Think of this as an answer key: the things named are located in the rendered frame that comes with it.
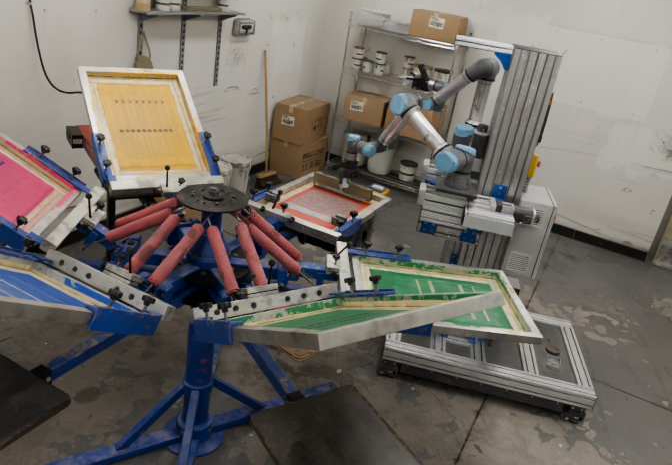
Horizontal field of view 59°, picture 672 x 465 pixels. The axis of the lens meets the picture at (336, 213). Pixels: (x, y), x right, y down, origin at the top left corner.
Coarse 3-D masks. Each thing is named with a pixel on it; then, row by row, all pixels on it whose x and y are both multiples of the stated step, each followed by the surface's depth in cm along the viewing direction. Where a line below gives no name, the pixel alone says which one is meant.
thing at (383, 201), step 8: (304, 176) 384; (312, 176) 387; (288, 184) 366; (296, 184) 370; (304, 184) 380; (264, 200) 341; (376, 200) 374; (384, 200) 367; (376, 208) 353; (384, 208) 365; (360, 216) 338; (368, 216) 343
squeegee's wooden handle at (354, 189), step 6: (318, 174) 375; (324, 174) 374; (318, 180) 376; (324, 180) 374; (330, 180) 372; (336, 180) 370; (330, 186) 373; (336, 186) 371; (348, 186) 367; (354, 186) 365; (360, 186) 364; (348, 192) 368; (354, 192) 366; (360, 192) 364; (366, 192) 362; (372, 192) 363; (366, 198) 364
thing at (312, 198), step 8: (304, 192) 368; (312, 192) 370; (320, 192) 372; (328, 192) 374; (288, 200) 352; (296, 200) 354; (304, 200) 356; (312, 200) 358; (320, 200) 360; (328, 200) 362; (280, 208) 339; (288, 208) 341; (312, 208) 346; (296, 216) 332
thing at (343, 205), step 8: (336, 200) 364; (344, 200) 366; (352, 200) 368; (320, 208) 348; (328, 208) 350; (336, 208) 352; (344, 208) 354; (352, 208) 356; (360, 208) 358; (304, 216) 334; (312, 216) 336; (320, 224) 327; (328, 224) 329
